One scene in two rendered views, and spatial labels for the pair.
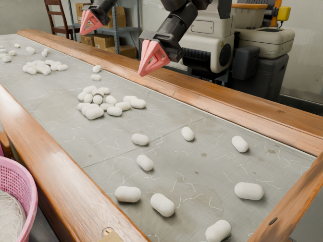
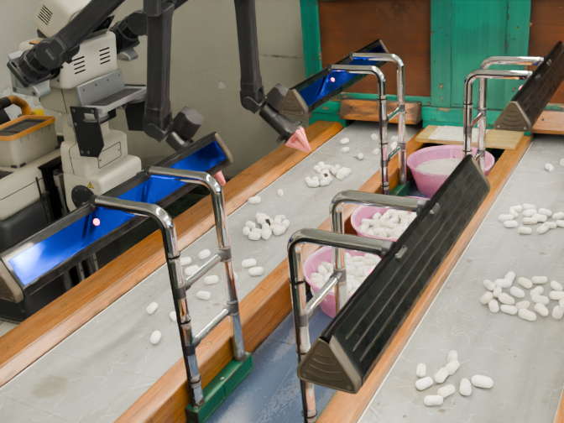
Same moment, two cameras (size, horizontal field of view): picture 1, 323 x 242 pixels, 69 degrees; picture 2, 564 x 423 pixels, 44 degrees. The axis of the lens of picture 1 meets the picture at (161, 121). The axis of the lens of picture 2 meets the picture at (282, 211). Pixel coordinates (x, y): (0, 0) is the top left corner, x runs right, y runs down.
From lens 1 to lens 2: 2.49 m
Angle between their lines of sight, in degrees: 91
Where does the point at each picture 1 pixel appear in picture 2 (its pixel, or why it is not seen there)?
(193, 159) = (361, 148)
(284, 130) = (326, 133)
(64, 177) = not seen: hidden behind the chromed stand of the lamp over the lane
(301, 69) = not seen: outside the picture
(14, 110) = (371, 181)
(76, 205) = (411, 148)
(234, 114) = (315, 143)
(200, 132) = (337, 151)
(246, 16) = (49, 133)
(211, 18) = (117, 139)
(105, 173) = not seen: hidden behind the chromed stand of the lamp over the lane
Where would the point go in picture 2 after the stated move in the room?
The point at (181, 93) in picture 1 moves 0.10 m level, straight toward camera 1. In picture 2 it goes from (295, 158) to (323, 153)
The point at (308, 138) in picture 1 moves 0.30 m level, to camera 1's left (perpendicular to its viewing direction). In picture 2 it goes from (331, 130) to (363, 154)
